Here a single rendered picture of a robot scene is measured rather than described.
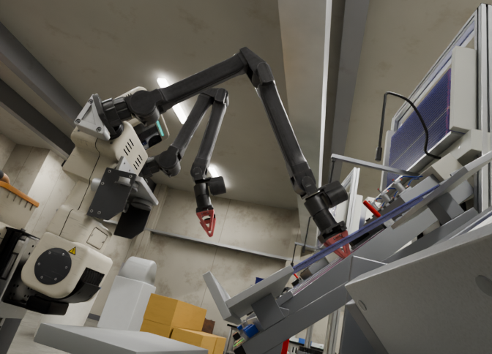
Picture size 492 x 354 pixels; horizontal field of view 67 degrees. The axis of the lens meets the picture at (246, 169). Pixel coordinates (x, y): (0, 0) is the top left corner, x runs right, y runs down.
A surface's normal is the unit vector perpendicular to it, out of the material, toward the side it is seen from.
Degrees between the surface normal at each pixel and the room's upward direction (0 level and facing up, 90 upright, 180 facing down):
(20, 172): 90
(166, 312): 90
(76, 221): 90
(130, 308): 90
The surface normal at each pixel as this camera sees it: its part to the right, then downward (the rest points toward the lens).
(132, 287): -0.13, -0.42
